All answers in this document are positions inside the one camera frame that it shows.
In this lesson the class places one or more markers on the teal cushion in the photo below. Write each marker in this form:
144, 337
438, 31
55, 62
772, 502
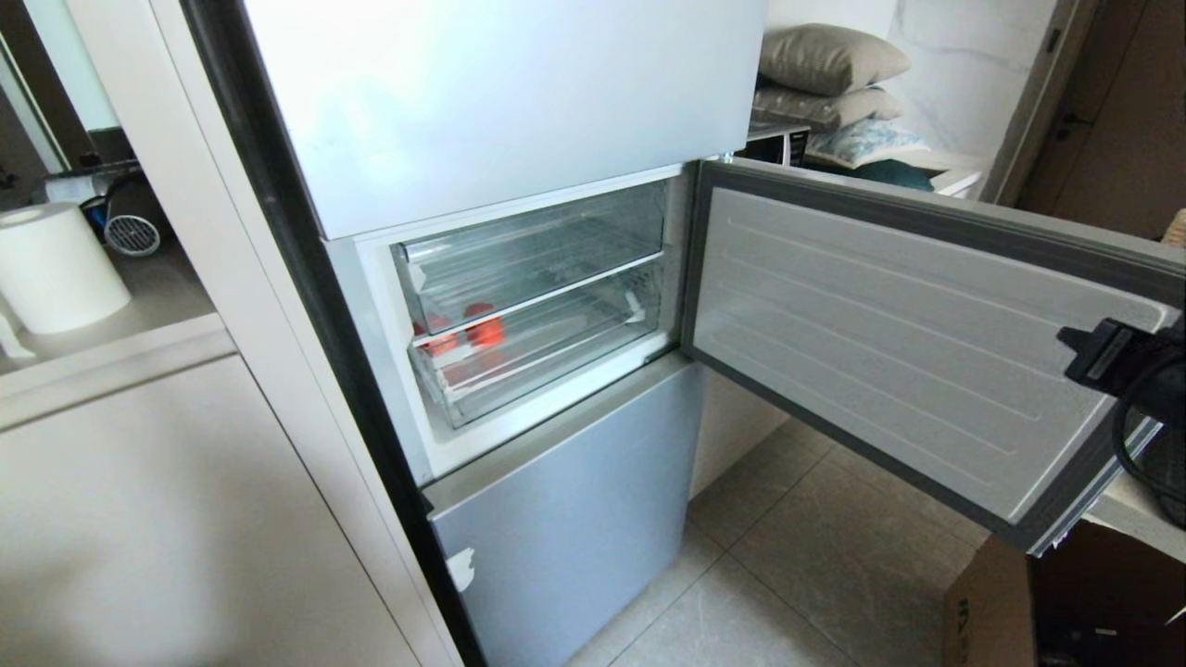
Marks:
894, 174

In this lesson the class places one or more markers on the blue patterned pillow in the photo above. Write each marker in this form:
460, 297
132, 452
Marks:
866, 141

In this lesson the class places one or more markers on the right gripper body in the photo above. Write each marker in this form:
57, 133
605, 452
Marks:
1126, 357

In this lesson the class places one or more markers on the silver white fridge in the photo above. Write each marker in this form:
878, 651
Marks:
371, 306

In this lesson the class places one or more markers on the small round white fan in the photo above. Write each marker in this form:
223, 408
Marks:
132, 235

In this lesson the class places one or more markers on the white paper towel roll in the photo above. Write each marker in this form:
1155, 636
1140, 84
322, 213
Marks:
56, 269

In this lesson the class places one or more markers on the white tape piece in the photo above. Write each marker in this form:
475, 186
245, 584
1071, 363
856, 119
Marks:
460, 570

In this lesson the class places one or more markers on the brown wooden door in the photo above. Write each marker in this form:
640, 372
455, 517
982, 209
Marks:
1121, 111

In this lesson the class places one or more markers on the microwave oven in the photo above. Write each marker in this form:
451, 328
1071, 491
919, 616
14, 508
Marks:
774, 144

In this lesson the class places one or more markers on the grey-rimmed fridge compartment door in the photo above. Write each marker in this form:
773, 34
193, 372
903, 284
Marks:
862, 324

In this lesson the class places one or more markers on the white kitchen cabinet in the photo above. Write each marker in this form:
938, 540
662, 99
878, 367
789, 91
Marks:
167, 519

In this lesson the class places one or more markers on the silver fridge freezer door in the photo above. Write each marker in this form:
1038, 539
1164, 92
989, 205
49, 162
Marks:
574, 519

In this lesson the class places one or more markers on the brown cardboard box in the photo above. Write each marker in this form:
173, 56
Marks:
991, 611

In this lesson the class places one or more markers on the clear plastic fridge drawer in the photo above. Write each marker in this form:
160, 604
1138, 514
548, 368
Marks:
556, 357
537, 241

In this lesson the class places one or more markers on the grey pillow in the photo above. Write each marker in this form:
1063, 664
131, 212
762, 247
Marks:
825, 57
815, 105

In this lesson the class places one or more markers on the red food item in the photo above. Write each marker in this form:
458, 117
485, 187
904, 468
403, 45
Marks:
485, 329
435, 335

